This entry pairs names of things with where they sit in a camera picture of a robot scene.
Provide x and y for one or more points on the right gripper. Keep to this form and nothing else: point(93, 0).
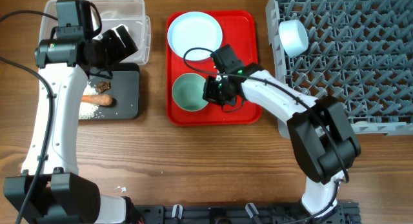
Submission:
point(209, 93)

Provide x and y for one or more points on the small white debris bit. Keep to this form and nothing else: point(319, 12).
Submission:
point(122, 189)

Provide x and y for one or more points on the blue bowl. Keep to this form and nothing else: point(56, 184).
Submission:
point(293, 36)

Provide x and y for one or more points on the white rice pile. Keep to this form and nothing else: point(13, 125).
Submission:
point(88, 110)

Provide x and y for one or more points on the white round plate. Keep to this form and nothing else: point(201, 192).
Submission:
point(194, 29)

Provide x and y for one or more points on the black plastic tray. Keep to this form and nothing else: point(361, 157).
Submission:
point(124, 91)

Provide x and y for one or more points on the green bowl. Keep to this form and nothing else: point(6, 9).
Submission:
point(187, 92)

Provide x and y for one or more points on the dark brown food scrap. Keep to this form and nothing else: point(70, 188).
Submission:
point(103, 86)

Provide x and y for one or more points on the orange carrot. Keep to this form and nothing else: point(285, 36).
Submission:
point(98, 99)

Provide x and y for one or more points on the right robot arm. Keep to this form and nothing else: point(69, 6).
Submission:
point(323, 140)

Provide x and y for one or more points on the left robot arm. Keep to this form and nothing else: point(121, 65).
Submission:
point(49, 188)

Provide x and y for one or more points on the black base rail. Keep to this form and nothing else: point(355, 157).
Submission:
point(342, 213)

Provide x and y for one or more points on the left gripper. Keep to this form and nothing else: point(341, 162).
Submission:
point(119, 51)

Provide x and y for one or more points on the grey dishwasher rack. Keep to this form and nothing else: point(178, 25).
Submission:
point(360, 51)

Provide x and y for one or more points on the clear plastic bin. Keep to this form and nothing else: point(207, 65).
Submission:
point(132, 14)

